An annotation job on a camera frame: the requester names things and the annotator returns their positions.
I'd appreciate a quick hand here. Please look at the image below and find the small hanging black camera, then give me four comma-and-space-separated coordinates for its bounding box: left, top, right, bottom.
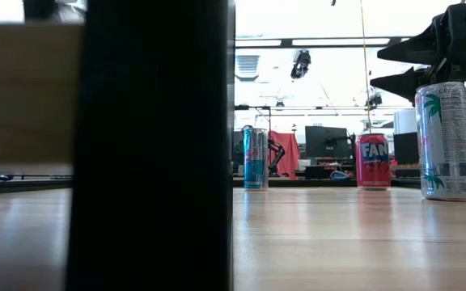
364, 91, 383, 111

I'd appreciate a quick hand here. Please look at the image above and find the black vertical post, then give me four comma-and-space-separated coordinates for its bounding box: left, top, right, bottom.
65, 0, 236, 291

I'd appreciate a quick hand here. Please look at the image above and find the black computer monitor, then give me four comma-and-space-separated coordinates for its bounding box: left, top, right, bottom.
304, 125, 354, 160

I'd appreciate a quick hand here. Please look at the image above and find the white Celsius can black lid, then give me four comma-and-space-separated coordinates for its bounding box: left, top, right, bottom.
413, 81, 466, 202

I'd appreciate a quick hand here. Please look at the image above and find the yellow vertical pole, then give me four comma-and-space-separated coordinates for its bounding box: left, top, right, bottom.
358, 0, 375, 135

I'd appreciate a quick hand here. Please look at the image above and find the red cloth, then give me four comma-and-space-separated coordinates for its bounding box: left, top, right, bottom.
268, 129, 301, 181

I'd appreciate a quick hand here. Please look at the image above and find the red soda can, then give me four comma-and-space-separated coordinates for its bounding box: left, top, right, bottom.
355, 133, 392, 191

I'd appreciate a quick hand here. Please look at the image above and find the wooden shelf board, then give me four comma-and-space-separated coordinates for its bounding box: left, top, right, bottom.
0, 23, 85, 166

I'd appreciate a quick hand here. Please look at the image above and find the dark small monitor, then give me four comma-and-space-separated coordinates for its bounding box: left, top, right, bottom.
392, 132, 421, 166

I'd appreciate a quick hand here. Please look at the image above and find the black stand frame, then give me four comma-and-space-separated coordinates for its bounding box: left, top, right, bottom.
235, 103, 273, 134

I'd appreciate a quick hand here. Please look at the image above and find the silver blue Red Bull can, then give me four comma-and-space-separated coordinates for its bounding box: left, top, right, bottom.
242, 127, 269, 191

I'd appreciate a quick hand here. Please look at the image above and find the ceiling air vent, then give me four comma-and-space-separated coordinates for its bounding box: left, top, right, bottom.
235, 53, 261, 82

